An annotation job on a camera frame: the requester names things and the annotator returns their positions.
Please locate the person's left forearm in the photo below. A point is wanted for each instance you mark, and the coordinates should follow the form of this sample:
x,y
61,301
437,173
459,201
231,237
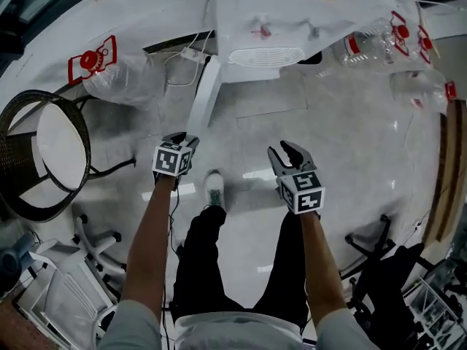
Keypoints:
x,y
146,246

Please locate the black office chair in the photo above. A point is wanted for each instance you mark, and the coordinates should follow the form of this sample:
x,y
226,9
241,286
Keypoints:
x,y
386,286

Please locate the white water dispenser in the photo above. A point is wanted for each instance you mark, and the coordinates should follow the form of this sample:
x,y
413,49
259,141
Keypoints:
x,y
277,16

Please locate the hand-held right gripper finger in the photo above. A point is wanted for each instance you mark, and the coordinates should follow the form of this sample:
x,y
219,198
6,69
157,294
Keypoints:
x,y
299,155
276,162

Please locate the white office chair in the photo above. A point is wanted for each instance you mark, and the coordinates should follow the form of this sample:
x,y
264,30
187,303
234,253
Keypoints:
x,y
69,297

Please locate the person's white shoe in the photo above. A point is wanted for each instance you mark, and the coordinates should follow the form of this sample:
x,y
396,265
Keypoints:
x,y
215,188

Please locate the white seat cushion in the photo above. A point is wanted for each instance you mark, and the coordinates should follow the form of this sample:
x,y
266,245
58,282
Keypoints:
x,y
60,148

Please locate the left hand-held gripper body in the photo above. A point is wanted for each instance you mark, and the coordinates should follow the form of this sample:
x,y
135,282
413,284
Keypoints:
x,y
170,162

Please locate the person's black trousers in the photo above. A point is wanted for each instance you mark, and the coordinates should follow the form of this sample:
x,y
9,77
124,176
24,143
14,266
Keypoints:
x,y
204,268

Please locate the wooden board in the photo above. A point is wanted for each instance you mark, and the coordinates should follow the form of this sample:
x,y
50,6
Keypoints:
x,y
450,166

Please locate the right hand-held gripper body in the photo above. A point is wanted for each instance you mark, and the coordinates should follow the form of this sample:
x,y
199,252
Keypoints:
x,y
303,193

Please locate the white power strip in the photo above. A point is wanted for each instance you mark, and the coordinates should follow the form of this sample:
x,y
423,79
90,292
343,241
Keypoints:
x,y
192,54

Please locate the dark wicker chair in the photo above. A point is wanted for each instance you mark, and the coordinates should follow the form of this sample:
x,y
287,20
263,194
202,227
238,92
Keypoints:
x,y
14,159

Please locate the person's right forearm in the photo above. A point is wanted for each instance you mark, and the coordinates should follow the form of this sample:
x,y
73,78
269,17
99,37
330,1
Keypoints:
x,y
323,264

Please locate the person's grey shirt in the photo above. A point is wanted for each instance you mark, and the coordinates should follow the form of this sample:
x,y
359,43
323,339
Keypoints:
x,y
233,332

